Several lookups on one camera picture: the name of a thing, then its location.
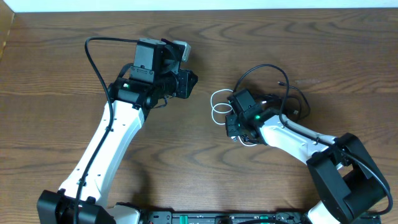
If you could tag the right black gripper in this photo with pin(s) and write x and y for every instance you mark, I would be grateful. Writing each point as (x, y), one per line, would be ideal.
(231, 130)

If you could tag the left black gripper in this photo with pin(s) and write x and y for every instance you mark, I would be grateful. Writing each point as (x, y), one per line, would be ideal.
(189, 83)

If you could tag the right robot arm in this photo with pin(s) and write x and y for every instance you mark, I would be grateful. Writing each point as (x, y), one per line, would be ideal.
(346, 177)

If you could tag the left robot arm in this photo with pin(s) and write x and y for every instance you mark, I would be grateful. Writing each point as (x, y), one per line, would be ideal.
(155, 74)

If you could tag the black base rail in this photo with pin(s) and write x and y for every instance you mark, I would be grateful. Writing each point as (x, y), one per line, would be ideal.
(169, 217)

